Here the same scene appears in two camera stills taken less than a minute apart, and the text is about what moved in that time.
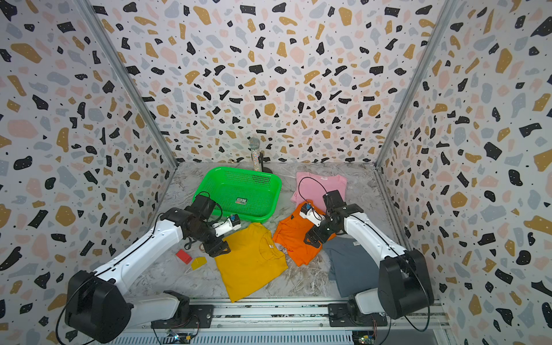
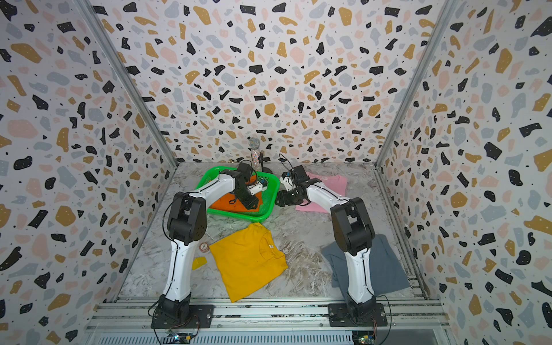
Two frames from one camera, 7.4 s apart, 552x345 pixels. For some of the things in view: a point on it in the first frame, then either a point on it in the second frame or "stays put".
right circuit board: x=364 y=337 stays put
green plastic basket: x=253 y=195 stays put
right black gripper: x=320 y=237 -> x=281 y=198
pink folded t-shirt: x=313 y=187 stays put
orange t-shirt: x=290 y=233 -> x=229 y=203
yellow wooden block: x=198 y=262 stays put
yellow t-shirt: x=254 y=258 stays put
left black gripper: x=218 y=247 -> x=251 y=204
